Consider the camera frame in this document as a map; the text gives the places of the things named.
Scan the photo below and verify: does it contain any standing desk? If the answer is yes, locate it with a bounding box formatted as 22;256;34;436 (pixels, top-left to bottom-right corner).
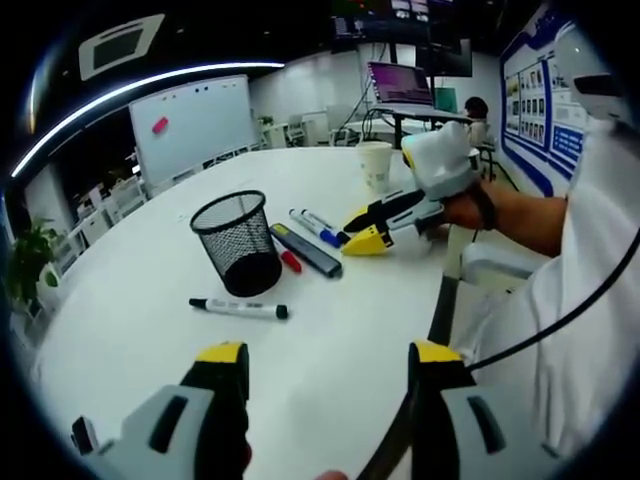
367;104;474;149

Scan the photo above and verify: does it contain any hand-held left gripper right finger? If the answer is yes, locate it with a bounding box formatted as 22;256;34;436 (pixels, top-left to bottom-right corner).
408;339;566;480

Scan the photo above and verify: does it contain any black wrist strap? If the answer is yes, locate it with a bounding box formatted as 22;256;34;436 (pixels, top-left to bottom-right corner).
477;184;499;232

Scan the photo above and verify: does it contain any black chest device cable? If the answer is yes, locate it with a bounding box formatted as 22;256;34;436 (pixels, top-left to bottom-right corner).
467;239;634;371

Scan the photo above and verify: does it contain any row of small whiteboard magnets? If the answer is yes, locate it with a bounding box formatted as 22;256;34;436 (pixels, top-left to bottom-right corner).
159;82;239;104

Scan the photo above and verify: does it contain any person's right hand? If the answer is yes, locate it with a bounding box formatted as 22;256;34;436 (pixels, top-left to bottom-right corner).
442;177;499;232

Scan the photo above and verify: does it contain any laptop with purple screen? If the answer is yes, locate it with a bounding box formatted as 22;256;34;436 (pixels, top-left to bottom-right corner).
367;60;436;109

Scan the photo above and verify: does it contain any tall white cabinet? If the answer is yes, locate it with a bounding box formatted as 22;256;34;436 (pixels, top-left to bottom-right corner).
24;164;64;231

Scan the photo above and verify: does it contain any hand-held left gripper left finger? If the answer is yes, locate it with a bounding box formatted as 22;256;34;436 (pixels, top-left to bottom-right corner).
99;341;251;480

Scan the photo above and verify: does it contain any white chair armrest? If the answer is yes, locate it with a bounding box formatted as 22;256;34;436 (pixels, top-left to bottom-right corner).
459;242;539;281

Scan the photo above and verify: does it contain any dark switched-off monitor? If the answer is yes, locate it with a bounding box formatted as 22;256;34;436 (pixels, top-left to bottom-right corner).
417;37;474;78

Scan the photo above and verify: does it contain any group of white office chairs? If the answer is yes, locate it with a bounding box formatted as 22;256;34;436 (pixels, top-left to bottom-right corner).
67;172;149;246
259;107;366;150

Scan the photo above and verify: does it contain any white ceiling air vent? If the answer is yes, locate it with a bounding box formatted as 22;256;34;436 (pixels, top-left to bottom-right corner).
78;13;166;81

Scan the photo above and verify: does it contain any black mesh pen holder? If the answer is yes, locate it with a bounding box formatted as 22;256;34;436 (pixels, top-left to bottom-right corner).
189;189;284;298

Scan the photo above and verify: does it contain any black cap whiteboard marker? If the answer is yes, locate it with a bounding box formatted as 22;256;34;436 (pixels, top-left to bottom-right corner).
299;209;351;246
188;297;290;321

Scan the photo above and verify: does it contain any blue white wall display board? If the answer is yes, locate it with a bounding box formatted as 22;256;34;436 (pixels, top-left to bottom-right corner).
498;9;589;196

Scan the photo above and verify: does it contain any blue cap whiteboard marker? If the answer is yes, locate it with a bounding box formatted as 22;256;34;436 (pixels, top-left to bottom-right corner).
288;208;342;247

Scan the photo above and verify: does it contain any curved ceiling light strip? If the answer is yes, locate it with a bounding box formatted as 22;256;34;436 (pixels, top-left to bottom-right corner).
10;61;286;179

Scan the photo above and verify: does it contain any green potted plant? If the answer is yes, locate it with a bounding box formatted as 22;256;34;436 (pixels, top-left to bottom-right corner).
9;219;66;311

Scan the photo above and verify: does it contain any teal paper bag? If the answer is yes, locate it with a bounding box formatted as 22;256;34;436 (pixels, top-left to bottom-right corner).
433;87;459;112

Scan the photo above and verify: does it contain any white rolling whiteboard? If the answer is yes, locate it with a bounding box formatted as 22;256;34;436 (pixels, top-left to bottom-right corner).
128;74;261;186

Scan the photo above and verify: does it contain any large wall monitor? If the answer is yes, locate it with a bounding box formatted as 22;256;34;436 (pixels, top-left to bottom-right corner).
329;0;432;54

